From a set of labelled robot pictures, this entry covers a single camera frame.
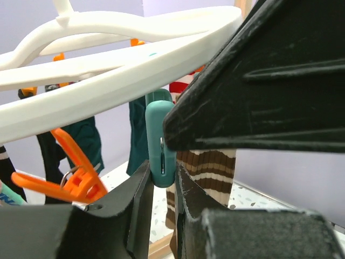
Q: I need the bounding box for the teal clothespin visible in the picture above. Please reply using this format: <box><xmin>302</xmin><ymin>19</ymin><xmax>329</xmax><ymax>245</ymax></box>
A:
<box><xmin>145</xmin><ymin>88</ymin><xmax>176</xmax><ymax>188</ymax></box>

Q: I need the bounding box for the white round sock hanger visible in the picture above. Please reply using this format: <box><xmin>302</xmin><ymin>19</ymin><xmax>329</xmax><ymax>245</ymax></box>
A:
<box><xmin>1</xmin><ymin>1</ymin><xmax>242</xmax><ymax>143</ymax></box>

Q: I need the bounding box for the dark green sock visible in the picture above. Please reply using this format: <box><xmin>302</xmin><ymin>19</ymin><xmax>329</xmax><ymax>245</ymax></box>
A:
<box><xmin>62</xmin><ymin>117</ymin><xmax>104</xmax><ymax>173</ymax></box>
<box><xmin>127</xmin><ymin>96</ymin><xmax>149</xmax><ymax>176</ymax></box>

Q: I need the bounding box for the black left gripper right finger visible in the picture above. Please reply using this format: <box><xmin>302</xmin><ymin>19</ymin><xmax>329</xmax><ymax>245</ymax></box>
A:
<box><xmin>175</xmin><ymin>163</ymin><xmax>344</xmax><ymax>258</ymax></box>

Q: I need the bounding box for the red white striped sock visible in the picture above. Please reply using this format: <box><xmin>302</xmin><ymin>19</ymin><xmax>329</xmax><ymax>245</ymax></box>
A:
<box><xmin>169</xmin><ymin>73</ymin><xmax>194</xmax><ymax>103</ymax></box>

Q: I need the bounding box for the black striped sock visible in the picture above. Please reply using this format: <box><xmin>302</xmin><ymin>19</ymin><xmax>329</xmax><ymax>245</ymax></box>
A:
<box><xmin>36</xmin><ymin>132</ymin><xmax>66</xmax><ymax>184</ymax></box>
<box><xmin>0</xmin><ymin>144</ymin><xmax>26</xmax><ymax>201</ymax></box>

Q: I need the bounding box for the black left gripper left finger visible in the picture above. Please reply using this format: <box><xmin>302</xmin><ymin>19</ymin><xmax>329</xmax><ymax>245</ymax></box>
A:
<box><xmin>1</xmin><ymin>162</ymin><xmax>154</xmax><ymax>258</ymax></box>

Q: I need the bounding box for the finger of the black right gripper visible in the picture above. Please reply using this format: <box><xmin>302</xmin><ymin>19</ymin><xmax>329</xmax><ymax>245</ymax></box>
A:
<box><xmin>163</xmin><ymin>0</ymin><xmax>344</xmax><ymax>153</ymax></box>

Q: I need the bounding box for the brown striped sock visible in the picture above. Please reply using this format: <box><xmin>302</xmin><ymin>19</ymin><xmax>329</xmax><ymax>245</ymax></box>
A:
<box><xmin>164</xmin><ymin>149</ymin><xmax>237</xmax><ymax>230</ymax></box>

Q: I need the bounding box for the wooden right clothes rack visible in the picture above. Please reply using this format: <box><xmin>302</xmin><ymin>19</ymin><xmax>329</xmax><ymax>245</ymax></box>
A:
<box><xmin>148</xmin><ymin>233</ymin><xmax>173</xmax><ymax>259</ymax></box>

